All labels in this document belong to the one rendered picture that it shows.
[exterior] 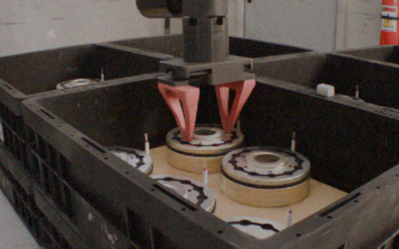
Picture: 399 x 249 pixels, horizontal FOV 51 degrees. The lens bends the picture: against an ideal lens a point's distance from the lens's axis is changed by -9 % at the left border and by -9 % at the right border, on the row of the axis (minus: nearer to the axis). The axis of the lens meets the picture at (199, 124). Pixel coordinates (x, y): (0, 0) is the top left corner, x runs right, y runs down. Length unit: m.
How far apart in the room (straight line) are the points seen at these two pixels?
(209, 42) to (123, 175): 0.26
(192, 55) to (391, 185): 0.31
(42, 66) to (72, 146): 0.59
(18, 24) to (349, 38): 2.78
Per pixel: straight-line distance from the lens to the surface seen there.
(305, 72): 0.84
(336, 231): 0.27
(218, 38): 0.54
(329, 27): 3.75
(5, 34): 3.91
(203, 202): 0.42
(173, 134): 0.60
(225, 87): 0.61
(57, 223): 0.51
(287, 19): 3.93
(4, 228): 0.74
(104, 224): 0.39
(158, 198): 0.28
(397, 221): 0.40
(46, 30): 4.09
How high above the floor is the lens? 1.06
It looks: 18 degrees down
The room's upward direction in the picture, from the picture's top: straight up
